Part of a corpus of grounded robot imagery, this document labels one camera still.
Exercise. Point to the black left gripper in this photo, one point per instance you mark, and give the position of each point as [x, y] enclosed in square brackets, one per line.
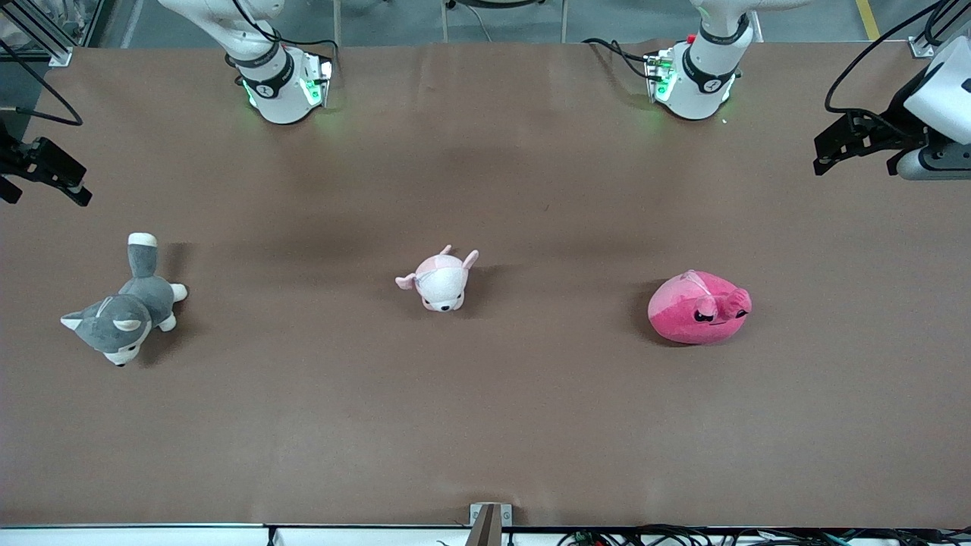
[894, 116]

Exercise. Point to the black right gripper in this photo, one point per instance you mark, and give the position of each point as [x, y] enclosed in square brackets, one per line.
[9, 158]

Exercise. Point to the hot pink round plush toy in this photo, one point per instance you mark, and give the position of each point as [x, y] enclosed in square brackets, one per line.
[694, 311]

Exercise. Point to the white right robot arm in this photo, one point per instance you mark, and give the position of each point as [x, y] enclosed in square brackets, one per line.
[281, 98]

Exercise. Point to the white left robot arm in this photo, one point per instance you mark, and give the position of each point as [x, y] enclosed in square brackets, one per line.
[702, 87]

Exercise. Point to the grey husky plush toy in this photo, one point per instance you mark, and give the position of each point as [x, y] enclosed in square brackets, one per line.
[129, 311]

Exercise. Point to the light pink plush animal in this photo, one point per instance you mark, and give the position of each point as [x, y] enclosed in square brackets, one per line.
[440, 284]

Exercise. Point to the brown table cover sheet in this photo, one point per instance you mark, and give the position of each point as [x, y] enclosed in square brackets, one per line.
[531, 417]

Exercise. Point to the small metal corner bracket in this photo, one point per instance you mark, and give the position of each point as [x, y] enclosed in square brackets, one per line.
[922, 47]

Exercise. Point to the aluminium frame post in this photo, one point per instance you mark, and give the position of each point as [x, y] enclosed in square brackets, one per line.
[45, 38]

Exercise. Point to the white table edge rail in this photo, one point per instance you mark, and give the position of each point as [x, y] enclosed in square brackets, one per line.
[152, 535]

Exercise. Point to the metal table edge bracket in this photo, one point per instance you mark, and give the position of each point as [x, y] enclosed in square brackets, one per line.
[489, 519]

